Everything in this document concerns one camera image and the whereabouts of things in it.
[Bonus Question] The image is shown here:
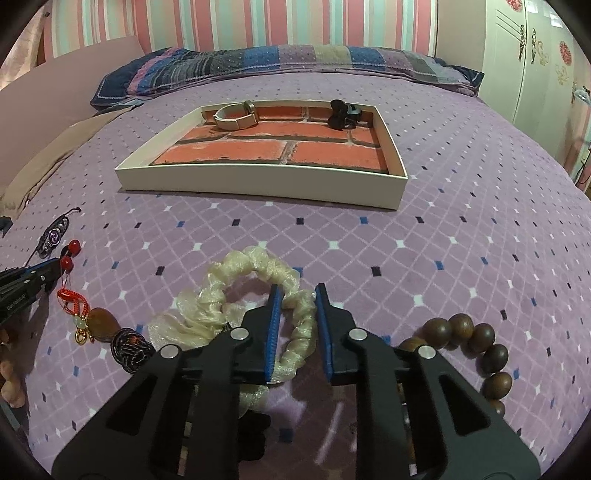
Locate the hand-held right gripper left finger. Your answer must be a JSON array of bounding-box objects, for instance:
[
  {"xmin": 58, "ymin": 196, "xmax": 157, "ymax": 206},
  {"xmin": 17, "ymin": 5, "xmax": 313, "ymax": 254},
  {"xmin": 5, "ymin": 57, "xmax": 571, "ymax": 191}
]
[{"xmin": 52, "ymin": 283, "xmax": 284, "ymax": 480}]

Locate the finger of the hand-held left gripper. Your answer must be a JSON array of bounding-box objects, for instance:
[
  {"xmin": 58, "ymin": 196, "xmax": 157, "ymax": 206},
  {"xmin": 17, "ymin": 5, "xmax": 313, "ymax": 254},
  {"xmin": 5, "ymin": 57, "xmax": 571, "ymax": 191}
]
[{"xmin": 0, "ymin": 257, "xmax": 64, "ymax": 297}]

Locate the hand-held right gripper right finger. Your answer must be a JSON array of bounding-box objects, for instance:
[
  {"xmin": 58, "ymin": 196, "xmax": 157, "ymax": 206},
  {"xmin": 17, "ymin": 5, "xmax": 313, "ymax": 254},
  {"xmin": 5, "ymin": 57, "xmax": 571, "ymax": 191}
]
[{"xmin": 314, "ymin": 282, "xmax": 542, "ymax": 480}]

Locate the red bead knot charm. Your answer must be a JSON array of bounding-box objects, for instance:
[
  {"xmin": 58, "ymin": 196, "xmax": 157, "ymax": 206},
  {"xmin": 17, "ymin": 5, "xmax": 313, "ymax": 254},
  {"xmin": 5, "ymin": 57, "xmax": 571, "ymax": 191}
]
[{"xmin": 56, "ymin": 239, "xmax": 93, "ymax": 346}]

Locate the cream organza scrunchie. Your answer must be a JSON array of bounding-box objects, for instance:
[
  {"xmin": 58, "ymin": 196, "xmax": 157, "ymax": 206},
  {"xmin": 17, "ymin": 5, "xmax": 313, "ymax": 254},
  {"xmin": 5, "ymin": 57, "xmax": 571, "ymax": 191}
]
[{"xmin": 148, "ymin": 246, "xmax": 319, "ymax": 402}]

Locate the dark wooden bead bracelet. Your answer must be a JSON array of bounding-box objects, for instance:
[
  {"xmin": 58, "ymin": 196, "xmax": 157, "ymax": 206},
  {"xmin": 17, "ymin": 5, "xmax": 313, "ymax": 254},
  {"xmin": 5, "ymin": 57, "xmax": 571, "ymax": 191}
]
[{"xmin": 398, "ymin": 314, "xmax": 514, "ymax": 418}]

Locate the white tray with brick lining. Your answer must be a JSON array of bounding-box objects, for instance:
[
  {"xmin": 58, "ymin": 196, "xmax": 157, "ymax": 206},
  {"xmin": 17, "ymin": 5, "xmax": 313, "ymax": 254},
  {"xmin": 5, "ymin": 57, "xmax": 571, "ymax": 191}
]
[{"xmin": 115, "ymin": 102, "xmax": 409, "ymax": 210}]

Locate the beige folded cloth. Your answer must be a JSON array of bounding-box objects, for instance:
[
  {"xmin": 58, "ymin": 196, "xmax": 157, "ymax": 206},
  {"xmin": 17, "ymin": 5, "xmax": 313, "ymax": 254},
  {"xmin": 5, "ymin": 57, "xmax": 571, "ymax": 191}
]
[{"xmin": 0, "ymin": 108, "xmax": 139, "ymax": 213}]

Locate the pink headboard cushion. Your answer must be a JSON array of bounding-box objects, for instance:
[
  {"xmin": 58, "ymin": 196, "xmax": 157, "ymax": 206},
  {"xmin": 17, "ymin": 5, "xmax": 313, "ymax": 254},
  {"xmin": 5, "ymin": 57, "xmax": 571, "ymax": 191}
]
[{"xmin": 0, "ymin": 34, "xmax": 144, "ymax": 195}]

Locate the silver bangle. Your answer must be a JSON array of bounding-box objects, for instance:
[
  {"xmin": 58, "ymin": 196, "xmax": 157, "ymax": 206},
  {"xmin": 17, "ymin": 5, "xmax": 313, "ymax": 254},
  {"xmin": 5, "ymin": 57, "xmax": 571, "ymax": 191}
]
[{"xmin": 213, "ymin": 100, "xmax": 260, "ymax": 131}]

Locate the black hair clip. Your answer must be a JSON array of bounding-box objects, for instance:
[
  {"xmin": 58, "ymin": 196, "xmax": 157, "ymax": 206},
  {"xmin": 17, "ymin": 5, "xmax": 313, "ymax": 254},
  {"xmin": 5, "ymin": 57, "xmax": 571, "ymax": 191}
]
[{"xmin": 327, "ymin": 99, "xmax": 360, "ymax": 130}]

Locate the long patchwork pillow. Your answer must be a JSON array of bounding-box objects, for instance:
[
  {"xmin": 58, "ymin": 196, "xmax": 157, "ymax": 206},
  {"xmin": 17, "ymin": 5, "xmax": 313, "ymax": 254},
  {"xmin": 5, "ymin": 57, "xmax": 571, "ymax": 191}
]
[{"xmin": 90, "ymin": 45, "xmax": 485, "ymax": 112}]

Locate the white ornate wardrobe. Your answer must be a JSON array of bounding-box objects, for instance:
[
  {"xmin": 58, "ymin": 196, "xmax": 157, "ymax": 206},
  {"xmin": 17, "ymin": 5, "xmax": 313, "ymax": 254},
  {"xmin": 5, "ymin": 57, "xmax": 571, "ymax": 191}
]
[{"xmin": 478, "ymin": 0, "xmax": 591, "ymax": 153}]

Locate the purple metal pendant on cord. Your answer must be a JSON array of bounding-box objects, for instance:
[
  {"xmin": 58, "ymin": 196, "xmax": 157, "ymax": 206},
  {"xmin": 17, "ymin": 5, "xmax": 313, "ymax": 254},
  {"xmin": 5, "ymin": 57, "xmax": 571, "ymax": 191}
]
[{"xmin": 28, "ymin": 208, "xmax": 84, "ymax": 264}]

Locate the dark hair tie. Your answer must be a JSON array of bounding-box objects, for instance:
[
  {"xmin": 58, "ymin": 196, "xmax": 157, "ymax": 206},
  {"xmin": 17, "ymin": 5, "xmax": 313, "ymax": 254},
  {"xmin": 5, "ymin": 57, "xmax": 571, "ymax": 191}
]
[{"xmin": 88, "ymin": 307, "xmax": 157, "ymax": 374}]

